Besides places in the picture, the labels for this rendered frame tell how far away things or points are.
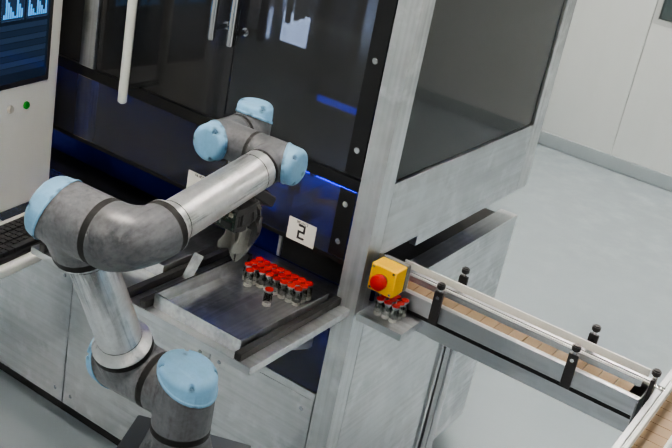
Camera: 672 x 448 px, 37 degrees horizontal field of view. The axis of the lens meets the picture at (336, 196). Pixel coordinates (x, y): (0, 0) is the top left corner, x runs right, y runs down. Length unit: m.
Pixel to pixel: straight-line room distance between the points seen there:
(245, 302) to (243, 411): 0.49
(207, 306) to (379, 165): 0.52
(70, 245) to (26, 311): 1.74
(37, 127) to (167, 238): 1.35
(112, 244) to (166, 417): 0.45
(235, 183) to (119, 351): 0.40
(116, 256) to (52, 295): 1.65
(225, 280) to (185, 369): 0.64
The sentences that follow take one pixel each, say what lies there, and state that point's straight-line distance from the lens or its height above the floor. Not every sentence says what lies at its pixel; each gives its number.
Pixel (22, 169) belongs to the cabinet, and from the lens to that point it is 2.92.
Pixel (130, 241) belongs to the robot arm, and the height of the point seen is 1.35.
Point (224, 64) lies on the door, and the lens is 2.56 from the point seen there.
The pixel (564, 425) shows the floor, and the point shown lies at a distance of 3.97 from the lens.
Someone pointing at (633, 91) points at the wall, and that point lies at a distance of 6.91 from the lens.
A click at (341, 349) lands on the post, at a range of 2.54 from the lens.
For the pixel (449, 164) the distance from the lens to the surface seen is 2.64.
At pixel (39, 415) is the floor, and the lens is 3.48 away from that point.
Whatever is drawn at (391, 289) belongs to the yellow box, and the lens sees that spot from 2.39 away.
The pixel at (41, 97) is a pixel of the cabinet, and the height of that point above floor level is 1.12.
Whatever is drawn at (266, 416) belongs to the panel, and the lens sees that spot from 2.78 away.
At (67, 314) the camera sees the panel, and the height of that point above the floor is 0.41.
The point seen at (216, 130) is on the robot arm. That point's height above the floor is 1.42.
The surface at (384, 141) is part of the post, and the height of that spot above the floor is 1.33.
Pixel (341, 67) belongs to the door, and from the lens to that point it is 2.35.
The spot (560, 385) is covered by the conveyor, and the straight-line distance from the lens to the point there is 2.40.
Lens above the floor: 2.06
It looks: 22 degrees down
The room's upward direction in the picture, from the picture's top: 11 degrees clockwise
